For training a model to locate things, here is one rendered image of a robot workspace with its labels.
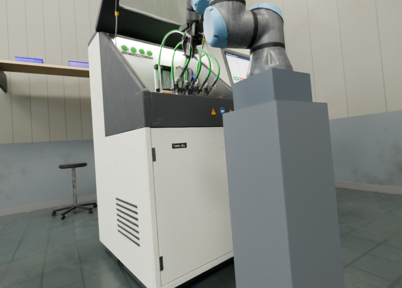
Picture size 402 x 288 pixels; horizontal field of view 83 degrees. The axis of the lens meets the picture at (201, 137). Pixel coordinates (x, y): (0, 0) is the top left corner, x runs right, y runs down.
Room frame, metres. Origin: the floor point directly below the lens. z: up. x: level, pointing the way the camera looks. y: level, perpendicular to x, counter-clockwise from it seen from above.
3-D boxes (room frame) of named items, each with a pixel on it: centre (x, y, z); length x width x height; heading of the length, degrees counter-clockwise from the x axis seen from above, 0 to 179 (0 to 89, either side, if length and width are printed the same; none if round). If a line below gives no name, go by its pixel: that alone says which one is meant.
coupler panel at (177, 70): (1.76, 0.11, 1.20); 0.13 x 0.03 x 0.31; 129
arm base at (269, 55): (0.76, -0.24, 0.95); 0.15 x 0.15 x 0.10
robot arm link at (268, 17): (0.76, -0.24, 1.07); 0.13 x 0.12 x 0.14; 105
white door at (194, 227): (1.21, -0.03, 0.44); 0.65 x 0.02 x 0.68; 129
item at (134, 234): (1.43, 0.15, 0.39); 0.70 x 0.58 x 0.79; 129
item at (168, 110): (1.22, -0.02, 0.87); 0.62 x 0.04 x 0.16; 129
